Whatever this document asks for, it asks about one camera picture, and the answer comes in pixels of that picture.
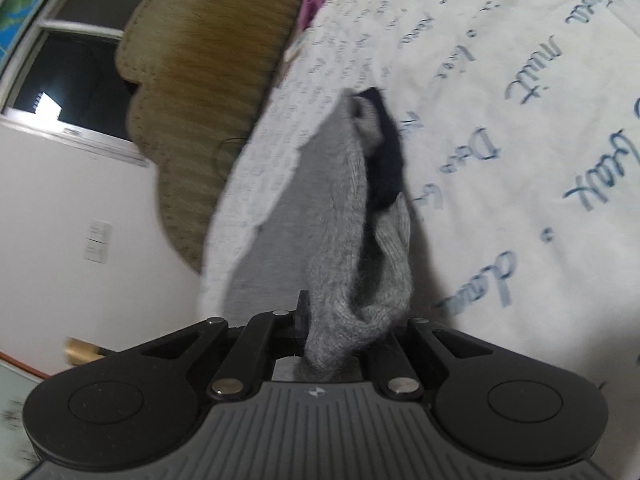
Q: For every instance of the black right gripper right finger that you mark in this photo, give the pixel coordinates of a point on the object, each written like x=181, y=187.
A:
x=491, y=402

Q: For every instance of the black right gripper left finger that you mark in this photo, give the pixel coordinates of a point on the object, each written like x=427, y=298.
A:
x=137, y=405

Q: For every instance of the grey navy knit sweater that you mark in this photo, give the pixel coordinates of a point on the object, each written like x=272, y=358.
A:
x=341, y=232

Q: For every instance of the white bedsheet with blue script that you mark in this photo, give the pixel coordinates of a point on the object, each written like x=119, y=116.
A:
x=519, y=121

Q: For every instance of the olive padded headboard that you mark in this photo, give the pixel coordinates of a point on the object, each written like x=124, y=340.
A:
x=202, y=71

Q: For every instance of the white wall socket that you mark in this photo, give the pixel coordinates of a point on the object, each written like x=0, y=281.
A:
x=98, y=241

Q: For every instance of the dark window with white frame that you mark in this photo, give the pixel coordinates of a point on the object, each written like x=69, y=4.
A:
x=58, y=74

